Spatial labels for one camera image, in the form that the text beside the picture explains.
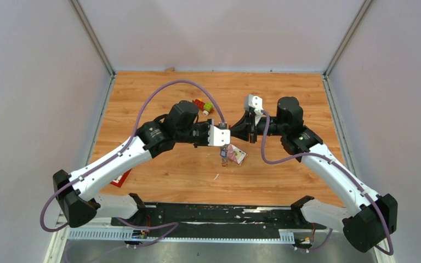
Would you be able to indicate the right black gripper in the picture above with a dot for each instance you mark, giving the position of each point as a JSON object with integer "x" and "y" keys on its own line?
{"x": 245, "y": 128}

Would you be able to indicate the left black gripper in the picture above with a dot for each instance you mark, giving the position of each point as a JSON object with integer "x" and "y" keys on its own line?
{"x": 206, "y": 126}

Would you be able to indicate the metal key holder red handle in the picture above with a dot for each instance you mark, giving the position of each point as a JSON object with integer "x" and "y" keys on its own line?
{"x": 224, "y": 155}

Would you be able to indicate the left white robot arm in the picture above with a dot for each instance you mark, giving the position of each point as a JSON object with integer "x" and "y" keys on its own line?
{"x": 77, "y": 192}

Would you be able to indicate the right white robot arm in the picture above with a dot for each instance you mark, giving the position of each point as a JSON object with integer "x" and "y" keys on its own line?
{"x": 367, "y": 218}

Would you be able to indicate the pink card packet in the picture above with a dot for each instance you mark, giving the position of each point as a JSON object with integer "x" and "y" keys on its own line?
{"x": 236, "y": 155}

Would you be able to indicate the colourful toy brick car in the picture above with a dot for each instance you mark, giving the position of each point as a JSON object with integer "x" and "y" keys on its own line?
{"x": 205, "y": 107}

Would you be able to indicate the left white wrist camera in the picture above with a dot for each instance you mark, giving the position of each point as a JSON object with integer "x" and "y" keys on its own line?
{"x": 218, "y": 137}

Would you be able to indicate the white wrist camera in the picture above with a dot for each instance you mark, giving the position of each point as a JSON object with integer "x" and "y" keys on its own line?
{"x": 254, "y": 103}
{"x": 218, "y": 137}

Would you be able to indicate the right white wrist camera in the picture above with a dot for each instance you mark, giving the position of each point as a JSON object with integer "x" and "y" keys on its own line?
{"x": 254, "y": 103}

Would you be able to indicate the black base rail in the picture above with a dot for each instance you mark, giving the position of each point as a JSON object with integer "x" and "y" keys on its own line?
{"x": 214, "y": 221}

